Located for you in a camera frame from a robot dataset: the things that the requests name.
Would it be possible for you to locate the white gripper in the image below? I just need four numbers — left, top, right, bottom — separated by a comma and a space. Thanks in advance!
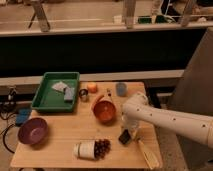
122, 115, 139, 137

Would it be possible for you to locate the black eraser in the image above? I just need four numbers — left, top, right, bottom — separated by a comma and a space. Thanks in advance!
118, 129, 131, 145

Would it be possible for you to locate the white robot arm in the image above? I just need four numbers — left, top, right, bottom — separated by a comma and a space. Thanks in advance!
122, 92, 213, 148

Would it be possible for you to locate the orange bowl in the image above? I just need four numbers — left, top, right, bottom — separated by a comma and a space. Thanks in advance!
93, 101, 116, 123

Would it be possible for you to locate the dark grape bunch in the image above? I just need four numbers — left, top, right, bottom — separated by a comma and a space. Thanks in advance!
94, 139, 111, 159

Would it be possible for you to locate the blue cup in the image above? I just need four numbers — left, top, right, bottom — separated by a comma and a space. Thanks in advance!
116, 82, 127, 97

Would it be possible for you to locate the yellow corn cob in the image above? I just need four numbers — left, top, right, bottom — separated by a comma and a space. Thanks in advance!
138, 140, 160, 170

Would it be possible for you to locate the white cup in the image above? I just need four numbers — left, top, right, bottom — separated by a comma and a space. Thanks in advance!
73, 140, 95, 159

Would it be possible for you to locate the orange round object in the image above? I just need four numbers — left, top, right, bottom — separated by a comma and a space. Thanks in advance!
87, 82, 98, 93

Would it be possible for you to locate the small metal cup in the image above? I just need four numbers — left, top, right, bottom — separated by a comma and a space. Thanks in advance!
79, 89, 88, 102

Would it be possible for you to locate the grey sponge block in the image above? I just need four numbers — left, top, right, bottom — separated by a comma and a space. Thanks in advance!
64, 87, 74, 102

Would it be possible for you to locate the white cloth piece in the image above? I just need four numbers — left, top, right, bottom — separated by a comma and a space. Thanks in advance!
52, 81, 67, 92

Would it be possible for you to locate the green plastic tray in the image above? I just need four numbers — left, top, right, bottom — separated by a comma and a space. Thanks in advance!
31, 72, 80, 113

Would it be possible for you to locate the purple bowl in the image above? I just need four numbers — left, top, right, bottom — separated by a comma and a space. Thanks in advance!
18, 118, 48, 145

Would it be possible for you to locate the blue box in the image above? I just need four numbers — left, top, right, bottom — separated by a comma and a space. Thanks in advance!
15, 108, 31, 126

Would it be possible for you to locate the black cable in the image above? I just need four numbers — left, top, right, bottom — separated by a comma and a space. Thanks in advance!
0, 103, 18, 154

